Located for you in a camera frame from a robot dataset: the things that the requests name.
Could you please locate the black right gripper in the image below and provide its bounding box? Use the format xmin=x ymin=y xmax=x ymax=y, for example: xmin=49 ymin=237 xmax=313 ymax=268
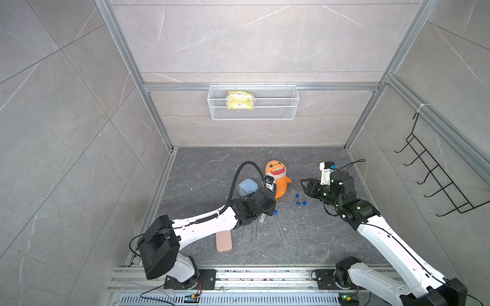
xmin=299 ymin=178 xmax=340 ymax=210

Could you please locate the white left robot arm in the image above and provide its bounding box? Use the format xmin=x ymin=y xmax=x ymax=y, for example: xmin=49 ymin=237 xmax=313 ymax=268
xmin=137 ymin=187 xmax=276 ymax=283

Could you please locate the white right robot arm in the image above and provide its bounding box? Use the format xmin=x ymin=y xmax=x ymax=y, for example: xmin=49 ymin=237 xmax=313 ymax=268
xmin=300 ymin=170 xmax=468 ymax=305

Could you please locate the light blue plastic cup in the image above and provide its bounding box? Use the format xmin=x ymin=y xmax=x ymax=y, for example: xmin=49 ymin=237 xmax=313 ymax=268
xmin=237 ymin=178 xmax=259 ymax=196

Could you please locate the orange shark plush toy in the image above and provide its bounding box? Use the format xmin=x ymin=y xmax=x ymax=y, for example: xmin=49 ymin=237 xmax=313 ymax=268
xmin=265 ymin=160 xmax=292 ymax=200

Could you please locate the pink rectangular case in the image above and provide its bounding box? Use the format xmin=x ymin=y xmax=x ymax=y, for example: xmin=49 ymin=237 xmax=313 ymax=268
xmin=215 ymin=230 xmax=233 ymax=253

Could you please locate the yellow packet in basket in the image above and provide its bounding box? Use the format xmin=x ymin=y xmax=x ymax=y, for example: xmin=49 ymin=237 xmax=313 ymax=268
xmin=227 ymin=91 xmax=255 ymax=110

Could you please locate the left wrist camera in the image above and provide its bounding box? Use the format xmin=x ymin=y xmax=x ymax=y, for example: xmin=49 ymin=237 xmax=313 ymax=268
xmin=265 ymin=175 xmax=276 ymax=194

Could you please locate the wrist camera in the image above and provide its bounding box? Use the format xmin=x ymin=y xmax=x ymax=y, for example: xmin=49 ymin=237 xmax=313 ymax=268
xmin=319 ymin=161 xmax=337 ymax=186
xmin=265 ymin=175 xmax=276 ymax=194

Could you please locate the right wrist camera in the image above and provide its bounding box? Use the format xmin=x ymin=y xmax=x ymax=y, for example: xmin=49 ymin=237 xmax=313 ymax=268
xmin=319 ymin=161 xmax=337 ymax=186

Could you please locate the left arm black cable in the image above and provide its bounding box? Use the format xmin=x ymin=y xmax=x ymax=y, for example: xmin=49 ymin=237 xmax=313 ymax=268
xmin=129 ymin=161 xmax=267 ymax=257

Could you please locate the white wire mesh basket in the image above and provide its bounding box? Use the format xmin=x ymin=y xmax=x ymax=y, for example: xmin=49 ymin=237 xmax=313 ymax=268
xmin=207 ymin=85 xmax=300 ymax=121

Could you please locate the black wire hook rack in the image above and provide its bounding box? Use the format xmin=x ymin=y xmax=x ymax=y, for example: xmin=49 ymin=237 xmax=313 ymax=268
xmin=394 ymin=113 xmax=489 ymax=218

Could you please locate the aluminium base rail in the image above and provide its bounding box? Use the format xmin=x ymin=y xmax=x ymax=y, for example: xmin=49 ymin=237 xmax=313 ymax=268
xmin=101 ymin=265 xmax=386 ymax=305

